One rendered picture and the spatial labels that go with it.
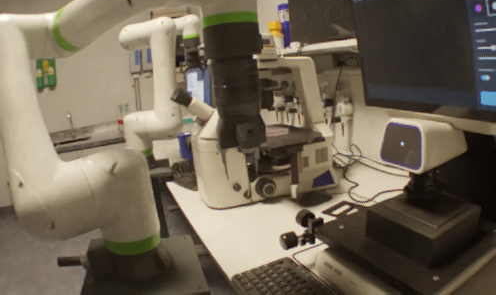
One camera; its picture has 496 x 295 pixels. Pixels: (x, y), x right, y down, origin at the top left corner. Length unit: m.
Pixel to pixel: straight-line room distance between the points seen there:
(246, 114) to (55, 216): 0.35
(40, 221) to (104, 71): 3.22
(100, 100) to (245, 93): 3.22
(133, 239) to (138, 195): 0.09
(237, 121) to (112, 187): 0.24
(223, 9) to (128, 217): 0.38
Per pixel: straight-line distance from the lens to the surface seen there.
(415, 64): 0.65
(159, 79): 1.41
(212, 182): 1.07
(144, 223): 0.62
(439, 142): 0.58
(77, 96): 3.71
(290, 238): 0.69
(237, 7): 0.52
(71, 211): 0.54
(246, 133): 0.51
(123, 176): 0.58
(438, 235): 0.53
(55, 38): 0.76
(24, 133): 0.60
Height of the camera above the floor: 1.15
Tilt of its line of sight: 11 degrees down
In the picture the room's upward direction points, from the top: 5 degrees counter-clockwise
